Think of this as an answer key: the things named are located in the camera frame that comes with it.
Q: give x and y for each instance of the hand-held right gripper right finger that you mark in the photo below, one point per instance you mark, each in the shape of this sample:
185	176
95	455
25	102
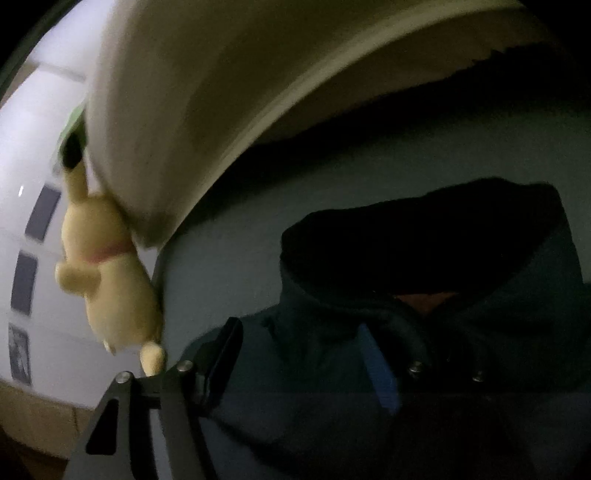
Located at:
378	364

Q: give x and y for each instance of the white wardrobe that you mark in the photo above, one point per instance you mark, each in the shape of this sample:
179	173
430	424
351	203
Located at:
41	115

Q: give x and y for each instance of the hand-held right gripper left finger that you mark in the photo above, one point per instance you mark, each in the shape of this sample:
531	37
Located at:
219	364

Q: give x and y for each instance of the dark puffer jacket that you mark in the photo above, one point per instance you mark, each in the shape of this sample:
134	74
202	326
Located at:
314	360

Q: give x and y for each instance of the yellow plush toy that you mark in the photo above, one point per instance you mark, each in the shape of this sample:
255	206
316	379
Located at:
111	277

